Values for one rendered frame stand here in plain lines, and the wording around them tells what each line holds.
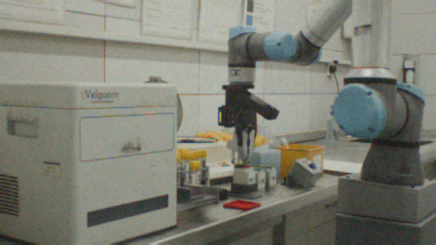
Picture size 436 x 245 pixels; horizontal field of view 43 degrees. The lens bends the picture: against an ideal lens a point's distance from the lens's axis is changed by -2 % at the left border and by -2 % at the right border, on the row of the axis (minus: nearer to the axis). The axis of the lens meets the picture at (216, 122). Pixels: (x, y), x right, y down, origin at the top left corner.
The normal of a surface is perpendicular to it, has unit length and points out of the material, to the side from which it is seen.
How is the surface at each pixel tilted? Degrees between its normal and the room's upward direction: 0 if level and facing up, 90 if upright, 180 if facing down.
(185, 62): 90
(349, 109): 95
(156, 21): 93
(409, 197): 90
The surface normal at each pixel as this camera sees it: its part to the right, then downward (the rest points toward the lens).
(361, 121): -0.70, 0.13
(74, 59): 0.82, 0.05
